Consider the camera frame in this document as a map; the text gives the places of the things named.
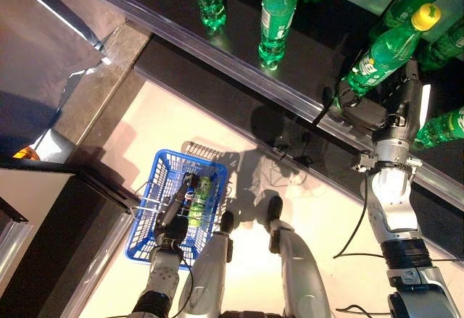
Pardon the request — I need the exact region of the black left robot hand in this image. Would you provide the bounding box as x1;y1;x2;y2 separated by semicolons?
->
154;173;199;246

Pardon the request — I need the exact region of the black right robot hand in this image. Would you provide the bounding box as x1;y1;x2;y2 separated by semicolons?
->
312;59;433;138

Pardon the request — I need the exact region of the dark Pepsi bottle blue label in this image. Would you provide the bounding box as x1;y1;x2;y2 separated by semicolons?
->
183;176;199;210

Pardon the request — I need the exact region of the metal wire basket handle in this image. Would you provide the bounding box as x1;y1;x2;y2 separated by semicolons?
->
130;204;218;232
134;183;233;225

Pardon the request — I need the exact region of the blue plastic shopping basket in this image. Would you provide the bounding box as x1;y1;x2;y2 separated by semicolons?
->
124;148;228;271

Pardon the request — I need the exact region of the bright green drink bottle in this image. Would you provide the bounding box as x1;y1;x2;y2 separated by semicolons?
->
188;196;210;227

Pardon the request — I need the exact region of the green bottle in basket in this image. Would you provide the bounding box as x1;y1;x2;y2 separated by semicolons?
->
197;176;213;198

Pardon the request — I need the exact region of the silver left robot leg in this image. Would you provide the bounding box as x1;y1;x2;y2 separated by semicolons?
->
177;211;236;318

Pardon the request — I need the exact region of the silver robot leg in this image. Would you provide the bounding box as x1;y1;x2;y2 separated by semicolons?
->
266;195;333;318
177;211;236;318

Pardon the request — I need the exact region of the silver right robot leg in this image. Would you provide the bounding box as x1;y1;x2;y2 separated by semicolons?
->
266;195;333;318

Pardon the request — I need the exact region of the dark stone floor sill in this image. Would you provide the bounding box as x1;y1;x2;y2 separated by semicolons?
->
46;20;153;159

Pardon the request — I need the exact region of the small orange floor object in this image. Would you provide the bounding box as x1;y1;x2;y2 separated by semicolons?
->
12;146;40;160

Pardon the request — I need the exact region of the grey brown curtain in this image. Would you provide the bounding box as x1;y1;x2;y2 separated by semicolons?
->
0;0;126;159

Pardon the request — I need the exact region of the dark maroon curtain panel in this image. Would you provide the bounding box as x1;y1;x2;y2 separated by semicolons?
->
14;0;106;49

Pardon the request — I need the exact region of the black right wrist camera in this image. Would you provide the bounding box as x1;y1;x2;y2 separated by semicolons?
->
350;151;380;172

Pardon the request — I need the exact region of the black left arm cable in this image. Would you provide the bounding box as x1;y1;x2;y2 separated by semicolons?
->
175;254;195;318

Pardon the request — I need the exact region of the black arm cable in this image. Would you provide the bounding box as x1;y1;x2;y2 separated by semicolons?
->
332;180;386;314
175;254;195;318

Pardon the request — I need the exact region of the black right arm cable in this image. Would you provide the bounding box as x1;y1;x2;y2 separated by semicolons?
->
332;180;386;314

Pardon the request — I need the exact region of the shiny silver post base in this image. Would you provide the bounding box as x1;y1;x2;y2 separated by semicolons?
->
34;129;77;165

